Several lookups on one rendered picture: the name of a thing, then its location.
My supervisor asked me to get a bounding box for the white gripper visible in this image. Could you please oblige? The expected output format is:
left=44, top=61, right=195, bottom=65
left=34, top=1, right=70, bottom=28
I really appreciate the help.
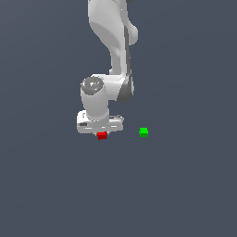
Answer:
left=76, top=109, right=125, bottom=134

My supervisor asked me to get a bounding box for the red cube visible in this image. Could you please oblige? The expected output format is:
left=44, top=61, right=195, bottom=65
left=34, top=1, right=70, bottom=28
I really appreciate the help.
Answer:
left=96, top=131, right=108, bottom=141

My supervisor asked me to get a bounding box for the green cube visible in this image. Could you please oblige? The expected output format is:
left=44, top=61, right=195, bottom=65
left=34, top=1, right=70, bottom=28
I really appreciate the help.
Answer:
left=138, top=127, right=149, bottom=138

